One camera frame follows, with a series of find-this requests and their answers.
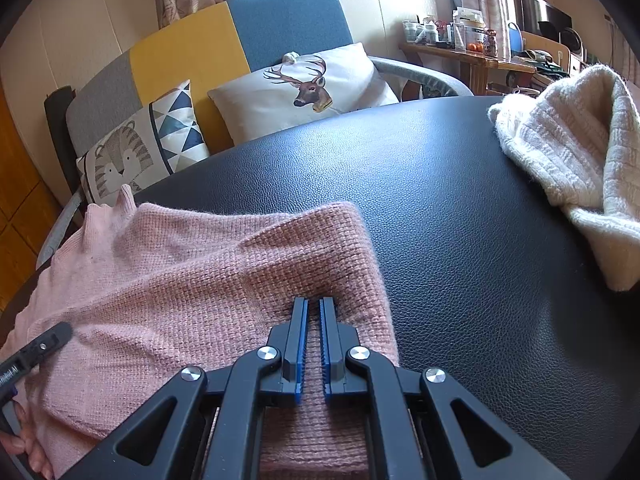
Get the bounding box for deer print pillow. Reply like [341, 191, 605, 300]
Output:
[207, 42, 398, 147]

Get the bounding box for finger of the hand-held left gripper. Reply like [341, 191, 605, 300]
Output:
[21, 322, 74, 367]

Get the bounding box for black flat monitor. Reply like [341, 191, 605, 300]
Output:
[517, 0, 573, 43]

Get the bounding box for white knit sweater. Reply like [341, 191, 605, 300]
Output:
[487, 64, 640, 292]

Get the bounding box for grey yellow blue sofa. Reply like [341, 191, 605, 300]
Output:
[35, 0, 473, 271]

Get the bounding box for person's left hand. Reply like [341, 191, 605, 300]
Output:
[0, 402, 55, 480]

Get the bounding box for black padded object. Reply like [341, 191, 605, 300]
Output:
[44, 86, 81, 201]

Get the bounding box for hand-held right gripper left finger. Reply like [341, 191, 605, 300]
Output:
[62, 297, 308, 480]

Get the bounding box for wooden side table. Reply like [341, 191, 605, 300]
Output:
[400, 42, 537, 97]

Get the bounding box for pink knit sweater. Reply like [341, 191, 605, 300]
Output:
[0, 185, 401, 480]

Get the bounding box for tiger print pillow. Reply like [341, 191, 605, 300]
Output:
[76, 79, 211, 207]

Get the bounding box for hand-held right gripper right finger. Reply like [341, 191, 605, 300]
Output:
[319, 296, 568, 480]

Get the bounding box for group of jars and bottles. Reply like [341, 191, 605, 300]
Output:
[402, 7, 501, 57]

